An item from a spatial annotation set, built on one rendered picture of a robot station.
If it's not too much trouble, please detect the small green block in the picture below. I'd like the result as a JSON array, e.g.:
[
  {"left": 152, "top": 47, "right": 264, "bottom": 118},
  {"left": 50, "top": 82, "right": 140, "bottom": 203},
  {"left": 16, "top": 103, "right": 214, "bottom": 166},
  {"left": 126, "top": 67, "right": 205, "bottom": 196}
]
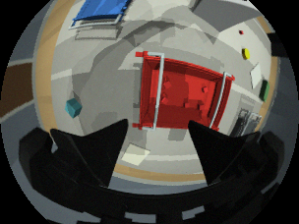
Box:
[{"left": 259, "top": 80, "right": 270, "bottom": 101}]

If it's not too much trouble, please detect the small teal block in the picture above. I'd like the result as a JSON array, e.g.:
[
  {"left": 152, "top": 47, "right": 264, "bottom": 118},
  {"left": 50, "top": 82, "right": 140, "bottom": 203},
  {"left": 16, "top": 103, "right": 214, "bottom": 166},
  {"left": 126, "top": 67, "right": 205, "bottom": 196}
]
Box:
[{"left": 64, "top": 97, "right": 83, "bottom": 119}]

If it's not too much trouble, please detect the yellow flat disc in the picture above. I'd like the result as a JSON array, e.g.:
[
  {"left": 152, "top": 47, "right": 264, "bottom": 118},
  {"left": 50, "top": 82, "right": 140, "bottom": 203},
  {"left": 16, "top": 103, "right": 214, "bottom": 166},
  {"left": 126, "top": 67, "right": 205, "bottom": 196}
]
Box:
[{"left": 241, "top": 48, "right": 251, "bottom": 60}]

